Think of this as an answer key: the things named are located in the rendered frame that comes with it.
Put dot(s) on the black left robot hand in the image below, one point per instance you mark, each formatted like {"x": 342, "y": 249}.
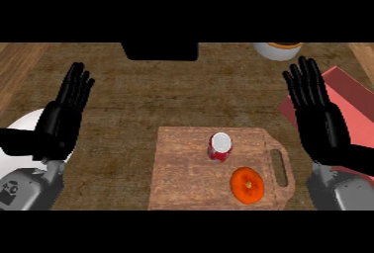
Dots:
{"x": 60, "y": 122}

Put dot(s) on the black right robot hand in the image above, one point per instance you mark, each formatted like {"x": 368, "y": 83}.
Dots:
{"x": 320, "y": 122}

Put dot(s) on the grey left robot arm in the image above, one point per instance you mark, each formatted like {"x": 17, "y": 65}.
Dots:
{"x": 28, "y": 189}

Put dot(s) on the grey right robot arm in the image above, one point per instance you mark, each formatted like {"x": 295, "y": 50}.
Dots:
{"x": 340, "y": 189}

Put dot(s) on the red cardboard box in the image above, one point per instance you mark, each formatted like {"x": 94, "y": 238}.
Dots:
{"x": 351, "y": 102}

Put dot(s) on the red can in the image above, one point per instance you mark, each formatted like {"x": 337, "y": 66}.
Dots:
{"x": 220, "y": 147}

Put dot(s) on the wooden cutting board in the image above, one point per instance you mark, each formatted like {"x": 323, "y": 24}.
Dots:
{"x": 215, "y": 168}

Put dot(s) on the white plate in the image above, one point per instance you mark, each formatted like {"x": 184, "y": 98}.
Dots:
{"x": 23, "y": 124}

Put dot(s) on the white pot with orange rim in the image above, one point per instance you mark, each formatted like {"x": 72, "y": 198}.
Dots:
{"x": 276, "y": 51}

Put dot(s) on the orange fruit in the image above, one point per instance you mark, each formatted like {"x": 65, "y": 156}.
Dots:
{"x": 246, "y": 185}

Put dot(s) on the black appliance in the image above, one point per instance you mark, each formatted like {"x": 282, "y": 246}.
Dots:
{"x": 159, "y": 51}

